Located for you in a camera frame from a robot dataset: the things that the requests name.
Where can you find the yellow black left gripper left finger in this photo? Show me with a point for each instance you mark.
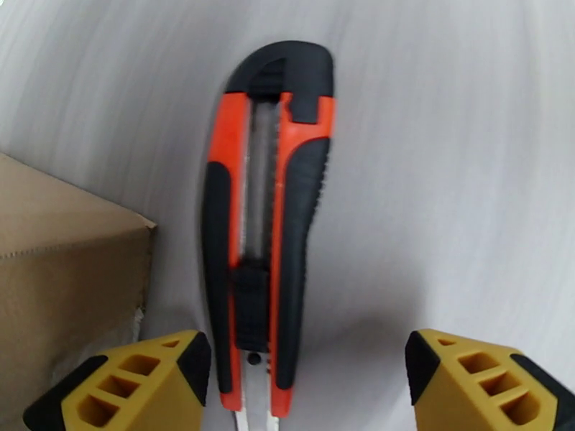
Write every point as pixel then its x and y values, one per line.
pixel 134 389

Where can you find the red and black utility knife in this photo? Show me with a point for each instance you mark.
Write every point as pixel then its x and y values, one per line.
pixel 296 218

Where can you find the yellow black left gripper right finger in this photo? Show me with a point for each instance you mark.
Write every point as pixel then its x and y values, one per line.
pixel 476 389

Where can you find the cardboard box with clear tape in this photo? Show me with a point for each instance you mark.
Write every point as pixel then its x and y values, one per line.
pixel 67 286

